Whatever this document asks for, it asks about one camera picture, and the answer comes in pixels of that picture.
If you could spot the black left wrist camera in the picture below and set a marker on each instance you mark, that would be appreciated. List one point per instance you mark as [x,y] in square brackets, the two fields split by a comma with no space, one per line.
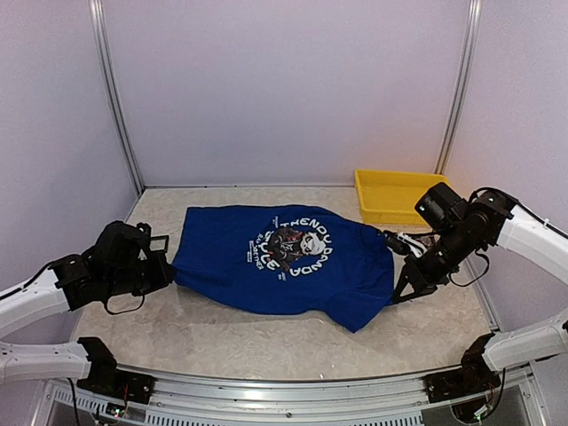
[120,244]

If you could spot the blue printed t-shirt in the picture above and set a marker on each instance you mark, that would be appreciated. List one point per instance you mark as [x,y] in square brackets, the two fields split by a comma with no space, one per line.
[286,260]

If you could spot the yellow plastic tray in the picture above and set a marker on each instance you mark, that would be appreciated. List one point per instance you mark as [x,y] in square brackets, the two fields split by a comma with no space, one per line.
[389,197]

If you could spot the aluminium frame post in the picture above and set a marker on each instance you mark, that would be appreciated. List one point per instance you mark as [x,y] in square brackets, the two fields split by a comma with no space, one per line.
[98,21]
[461,85]

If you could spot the black brooch box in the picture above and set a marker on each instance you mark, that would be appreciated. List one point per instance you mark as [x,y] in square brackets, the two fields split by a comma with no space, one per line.
[427,241]

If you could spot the black empty display box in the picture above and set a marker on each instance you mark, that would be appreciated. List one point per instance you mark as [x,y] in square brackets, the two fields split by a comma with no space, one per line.
[159,243]

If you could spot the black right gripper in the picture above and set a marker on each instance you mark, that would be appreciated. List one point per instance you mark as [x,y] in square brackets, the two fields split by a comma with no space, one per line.
[422,281]

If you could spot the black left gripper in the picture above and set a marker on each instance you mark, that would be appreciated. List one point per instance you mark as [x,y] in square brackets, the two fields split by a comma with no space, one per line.
[161,278]

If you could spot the front aluminium rail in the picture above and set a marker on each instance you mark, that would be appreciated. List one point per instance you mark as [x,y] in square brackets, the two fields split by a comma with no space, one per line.
[197,400]

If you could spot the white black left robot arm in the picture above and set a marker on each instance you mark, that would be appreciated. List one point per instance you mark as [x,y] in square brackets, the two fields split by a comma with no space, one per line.
[67,285]

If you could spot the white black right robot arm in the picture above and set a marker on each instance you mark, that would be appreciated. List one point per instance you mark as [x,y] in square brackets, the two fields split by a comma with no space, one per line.
[489,218]

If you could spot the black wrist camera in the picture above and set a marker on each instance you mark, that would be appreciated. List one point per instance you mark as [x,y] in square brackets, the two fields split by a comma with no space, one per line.
[441,207]
[120,244]

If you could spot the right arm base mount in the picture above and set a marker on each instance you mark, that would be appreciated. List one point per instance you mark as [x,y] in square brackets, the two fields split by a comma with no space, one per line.
[458,383]

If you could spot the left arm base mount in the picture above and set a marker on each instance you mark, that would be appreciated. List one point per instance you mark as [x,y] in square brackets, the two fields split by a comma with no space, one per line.
[121,384]

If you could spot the right aluminium frame post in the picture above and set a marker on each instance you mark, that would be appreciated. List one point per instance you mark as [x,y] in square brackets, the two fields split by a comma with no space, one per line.
[461,85]

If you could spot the left aluminium frame post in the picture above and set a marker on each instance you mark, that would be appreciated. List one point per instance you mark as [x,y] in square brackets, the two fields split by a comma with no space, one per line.
[98,21]

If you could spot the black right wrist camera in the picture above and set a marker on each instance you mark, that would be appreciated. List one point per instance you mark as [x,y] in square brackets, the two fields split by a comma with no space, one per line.
[441,207]

